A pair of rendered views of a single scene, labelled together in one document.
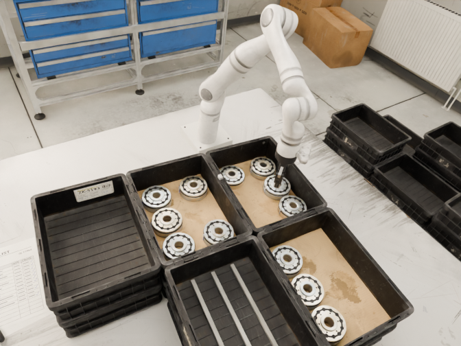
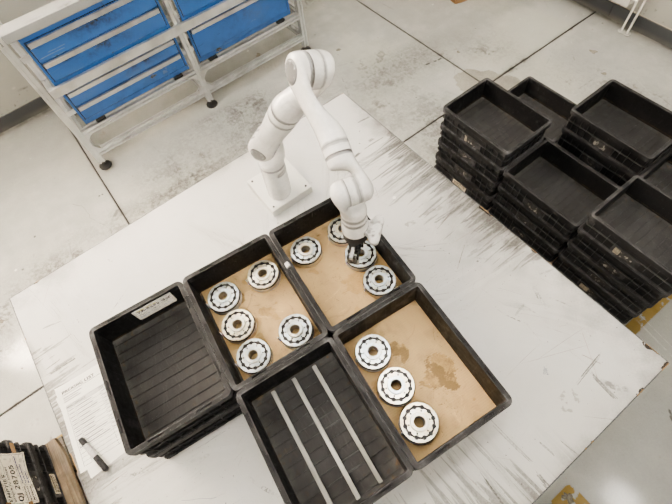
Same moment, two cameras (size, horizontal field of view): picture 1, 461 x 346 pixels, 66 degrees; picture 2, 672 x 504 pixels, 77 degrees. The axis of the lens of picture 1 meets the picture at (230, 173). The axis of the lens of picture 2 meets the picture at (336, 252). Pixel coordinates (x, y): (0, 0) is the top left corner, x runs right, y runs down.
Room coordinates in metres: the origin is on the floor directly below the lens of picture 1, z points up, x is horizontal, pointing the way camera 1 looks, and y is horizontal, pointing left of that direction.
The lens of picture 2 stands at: (0.29, -0.23, 2.07)
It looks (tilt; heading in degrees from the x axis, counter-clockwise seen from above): 61 degrees down; 11
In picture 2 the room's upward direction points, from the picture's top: 11 degrees counter-clockwise
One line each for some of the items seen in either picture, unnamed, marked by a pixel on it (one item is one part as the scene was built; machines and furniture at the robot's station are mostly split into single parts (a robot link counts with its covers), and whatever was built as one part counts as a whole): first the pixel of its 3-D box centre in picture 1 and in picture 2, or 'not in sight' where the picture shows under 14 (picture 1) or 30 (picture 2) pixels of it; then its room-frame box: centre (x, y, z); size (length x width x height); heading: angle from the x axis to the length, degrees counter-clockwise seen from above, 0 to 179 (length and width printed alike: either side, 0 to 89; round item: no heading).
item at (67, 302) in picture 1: (92, 231); (158, 361); (0.58, 0.38, 0.92); 0.40 x 0.30 x 0.02; 33
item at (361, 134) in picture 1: (357, 152); (486, 147); (1.80, -0.80, 0.37); 0.40 x 0.30 x 0.45; 39
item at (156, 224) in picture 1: (167, 220); (237, 324); (0.71, 0.19, 0.86); 0.10 x 0.10 x 0.01
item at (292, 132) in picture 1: (293, 120); (349, 202); (0.91, -0.17, 1.19); 0.09 x 0.07 x 0.15; 111
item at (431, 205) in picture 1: (404, 200); (548, 202); (1.50, -1.06, 0.31); 0.40 x 0.30 x 0.34; 39
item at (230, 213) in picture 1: (186, 212); (257, 312); (0.74, 0.13, 0.87); 0.40 x 0.30 x 0.11; 33
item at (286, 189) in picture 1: (277, 185); (360, 253); (0.94, -0.19, 0.86); 0.10 x 0.10 x 0.01
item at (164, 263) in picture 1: (186, 203); (252, 306); (0.74, 0.13, 0.92); 0.40 x 0.30 x 0.02; 33
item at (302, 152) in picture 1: (294, 145); (361, 223); (0.91, -0.20, 1.09); 0.11 x 0.09 x 0.06; 77
